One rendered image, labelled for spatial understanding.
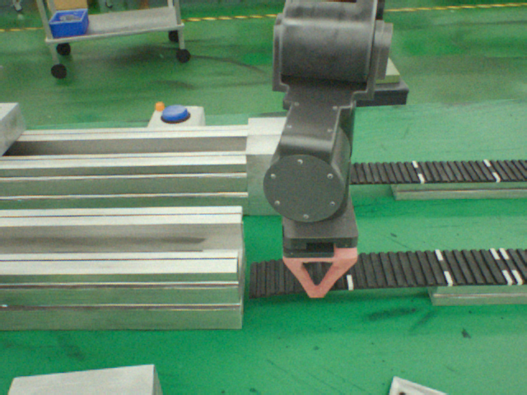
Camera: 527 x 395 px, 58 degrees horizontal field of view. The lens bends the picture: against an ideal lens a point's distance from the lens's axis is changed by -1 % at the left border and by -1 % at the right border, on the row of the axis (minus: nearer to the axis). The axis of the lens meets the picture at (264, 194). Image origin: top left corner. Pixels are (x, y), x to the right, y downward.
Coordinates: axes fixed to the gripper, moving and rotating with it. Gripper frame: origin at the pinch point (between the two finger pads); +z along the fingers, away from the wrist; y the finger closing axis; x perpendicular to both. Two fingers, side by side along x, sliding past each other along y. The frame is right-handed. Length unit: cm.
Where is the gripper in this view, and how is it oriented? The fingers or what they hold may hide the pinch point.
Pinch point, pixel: (314, 272)
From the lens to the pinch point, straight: 51.9
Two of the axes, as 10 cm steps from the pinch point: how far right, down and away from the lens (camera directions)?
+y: -0.2, 5.7, -8.2
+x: 10.0, -0.2, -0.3
